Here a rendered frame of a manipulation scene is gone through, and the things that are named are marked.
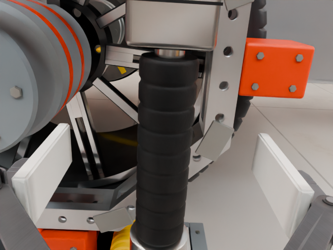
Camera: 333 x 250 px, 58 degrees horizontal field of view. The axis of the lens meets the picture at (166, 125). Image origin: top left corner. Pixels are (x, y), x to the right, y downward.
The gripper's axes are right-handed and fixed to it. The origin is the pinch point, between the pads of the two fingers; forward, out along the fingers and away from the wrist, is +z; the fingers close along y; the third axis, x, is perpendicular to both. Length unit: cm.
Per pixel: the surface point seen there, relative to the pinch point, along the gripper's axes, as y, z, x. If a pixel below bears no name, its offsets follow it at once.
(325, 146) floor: 127, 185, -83
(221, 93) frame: 7.8, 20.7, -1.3
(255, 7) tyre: 13.0, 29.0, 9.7
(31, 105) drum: -11.1, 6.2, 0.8
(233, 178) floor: 45, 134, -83
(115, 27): -14, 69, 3
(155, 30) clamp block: -0.9, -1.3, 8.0
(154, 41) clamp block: -0.9, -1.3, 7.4
